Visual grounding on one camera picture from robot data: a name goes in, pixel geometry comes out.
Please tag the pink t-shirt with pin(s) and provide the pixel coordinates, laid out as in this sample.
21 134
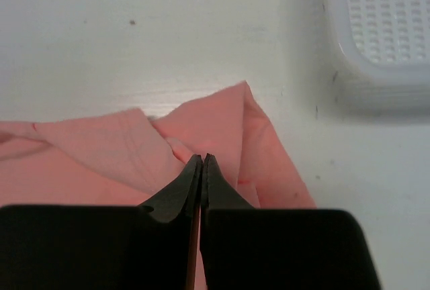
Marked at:
124 157

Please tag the white plastic basket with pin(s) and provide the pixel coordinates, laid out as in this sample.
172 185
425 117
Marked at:
380 49

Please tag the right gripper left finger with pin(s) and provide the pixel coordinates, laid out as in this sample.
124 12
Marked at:
147 246

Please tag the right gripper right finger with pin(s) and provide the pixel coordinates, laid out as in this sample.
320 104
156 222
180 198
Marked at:
244 247

